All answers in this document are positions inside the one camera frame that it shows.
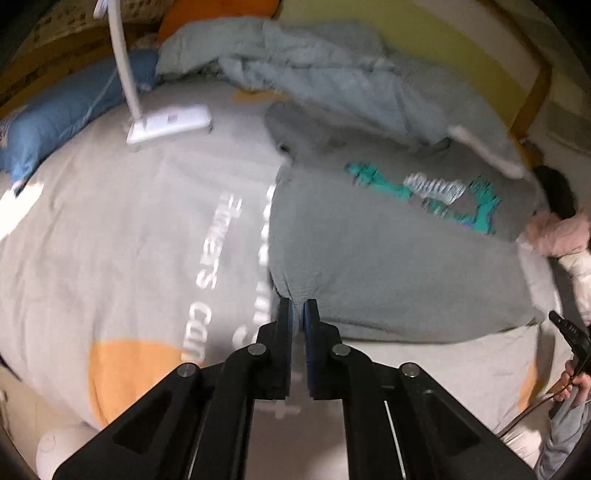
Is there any black cable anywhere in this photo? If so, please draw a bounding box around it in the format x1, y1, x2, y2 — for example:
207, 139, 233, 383
496, 383, 573, 437

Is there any yellow and white mattress pad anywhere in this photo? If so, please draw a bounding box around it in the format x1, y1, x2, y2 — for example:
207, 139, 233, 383
277, 0, 546, 134

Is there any white desk lamp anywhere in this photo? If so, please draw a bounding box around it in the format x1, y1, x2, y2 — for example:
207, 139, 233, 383
92, 0, 214, 152

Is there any orange pillow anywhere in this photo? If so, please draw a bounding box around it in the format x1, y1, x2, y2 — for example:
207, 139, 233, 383
157, 0, 282, 44

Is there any black cloth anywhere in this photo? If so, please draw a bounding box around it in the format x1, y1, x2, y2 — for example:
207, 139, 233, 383
531, 166, 578, 220

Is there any white garment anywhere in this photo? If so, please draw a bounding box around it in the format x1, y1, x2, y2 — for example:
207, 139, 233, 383
517, 240, 591, 324

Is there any grey sweatshirt with teal print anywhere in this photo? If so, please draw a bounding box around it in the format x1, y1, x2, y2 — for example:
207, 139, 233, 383
264, 100, 548, 344

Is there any grey-green duvet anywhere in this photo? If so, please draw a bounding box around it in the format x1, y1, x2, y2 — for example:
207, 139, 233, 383
156, 16, 527, 171

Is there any grey printed bed sheet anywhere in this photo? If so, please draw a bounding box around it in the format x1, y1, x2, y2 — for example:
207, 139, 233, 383
0, 83, 564, 430

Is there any off-white cloth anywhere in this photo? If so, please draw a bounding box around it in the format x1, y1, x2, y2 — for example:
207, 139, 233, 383
448, 124, 527, 180

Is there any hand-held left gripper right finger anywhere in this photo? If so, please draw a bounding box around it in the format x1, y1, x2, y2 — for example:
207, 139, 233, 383
302, 299, 536, 480

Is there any pink cloth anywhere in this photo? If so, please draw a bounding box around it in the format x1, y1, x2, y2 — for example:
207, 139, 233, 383
517, 212, 591, 257

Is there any person's right forearm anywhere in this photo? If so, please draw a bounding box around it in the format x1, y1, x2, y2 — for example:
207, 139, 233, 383
536, 401, 586, 480

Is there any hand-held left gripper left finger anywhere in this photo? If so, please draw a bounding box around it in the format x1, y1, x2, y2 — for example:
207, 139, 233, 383
52, 298, 296, 480

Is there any person's right hand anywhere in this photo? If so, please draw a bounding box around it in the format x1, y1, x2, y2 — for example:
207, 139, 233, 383
553, 359, 591, 403

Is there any blue pillow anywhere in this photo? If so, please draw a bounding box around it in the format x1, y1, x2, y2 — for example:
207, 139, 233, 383
0, 48, 160, 185

